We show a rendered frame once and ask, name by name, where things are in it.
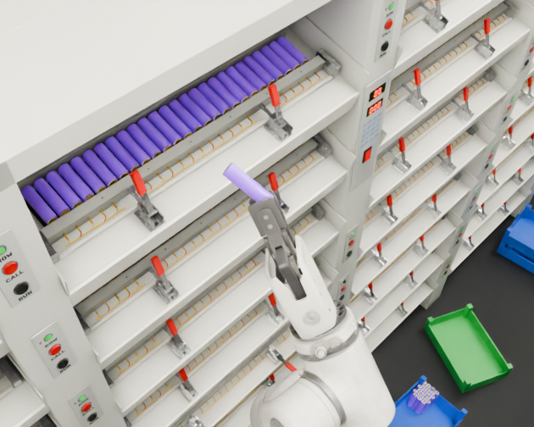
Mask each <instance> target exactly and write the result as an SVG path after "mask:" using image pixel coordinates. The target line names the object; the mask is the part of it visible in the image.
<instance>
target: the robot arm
mask: <svg viewBox="0 0 534 427"><path fill-rule="evenodd" d="M268 192H270V193H271V194H272V195H273V196H274V197H267V198H265V199H263V200H261V201H258V202H256V201H254V200H253V199H252V198H251V199H249V206H248V212H249V213H250V215H251V217H252V219H253V222H254V223H255V225H256V227H257V229H258V231H259V234H260V236H261V237H263V236H265V237H264V243H265V245H266V246H267V249H266V252H265V261H264V272H265V276H266V279H267V281H268V282H269V284H270V287H271V289H272V290H273V292H274V293H275V296H276V297H277V299H278V301H279V303H280V305H281V306H282V308H283V310H284V312H285V313H286V316H287V317H288V318H289V320H290V322H291V324H290V331H291V334H290V338H291V341H292V344H293V345H294V347H295V349H296V351H297V353H298V356H299V357H300V359H301V361H302V363H303V369H298V370H296V371H294V372H292V373H290V374H289V375H287V376H285V377H284V378H282V379H281V380H279V381H277V382H276V383H274V384H273V385H272V386H270V387H269V388H267V389H266V390H264V391H263V392H261V393H260V394H259V395H258V396H257V397H256V398H255V400H254V401H253V404H252V406H251V408H250V422H251V425H252V427H387V426H388V425H389V424H390V423H391V422H392V419H393V417H394V414H395V404H394V402H393V399H392V397H391V395H390V393H389V391H388V389H387V386H386V384H385V382H384V380H383V379H382V376H381V373H380V371H379V369H378V368H377V365H376V363H375V360H374V358H373V357H372V355H371V352H370V349H369V348H368V346H367V344H366V341H365V339H364V337H363V335H362V333H361V331H360V328H359V326H358V324H357V322H356V319H355V317H354V316H353V313H352V311H351V309H350V308H348V307H346V306H345V305H344V303H343V302H341V301H338V300H332V299H331V296H330V294H329V292H328V290H327V288H326V286H325V283H324V281H323V279H322V277H321V275H320V272H319V270H318V269H317V267H316V265H315V263H314V260H313V259H312V257H311V255H310V253H309V250H308V248H307V247H306V245H305V243H304V242H303V239H302V237H301V236H295V239H294V236H293V235H292V232H291V230H290V228H289V226H288V224H287V222H286V217H285V215H284V213H283V212H282V209H281V206H280V204H279V203H278V201H277V199H276V197H275V193H274V192H273V191H268Z"/></svg>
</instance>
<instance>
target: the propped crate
mask: <svg viewBox="0 0 534 427"><path fill-rule="evenodd" d="M426 380H427V378H426V377H425V376H424V375H422V376H421V377H420V379H419V381H417V382H416V383H415V384H414V385H413V386H412V387H411V388H410V389H409V390H408V391H407V392H406V393H405V394H403V395H402V396H401V397H400V398H399V399H398V400H397V401H396V402H395V403H394V404H395V414H394V417H393V419H392V422H391V423H390V424H389V425H388V426H387V427H458V426H459V424H460V423H461V421H462V420H463V418H464V417H465V415H466V414H467V413H468V411H467V410H465V409H464V408H463V409H462V410H461V411H459V410H458V409H457V408H456V407H454V406H453V405H452V404H451V403H450V402H448V401H447V400H446V399H444V398H443V397H442V396H441V395H438V397H437V399H436V400H435V401H434V402H433V404H432V405H430V407H429V408H428V409H426V410H425V412H424V413H420V414H417V413H416V412H415V410H412V409H411V407H408V405H407V403H408V398H409V396H410V394H411V393H412V391H413V389H416V387H417V386H418V385H421V383H422V382H423V383H424V382H425V381H426Z"/></svg>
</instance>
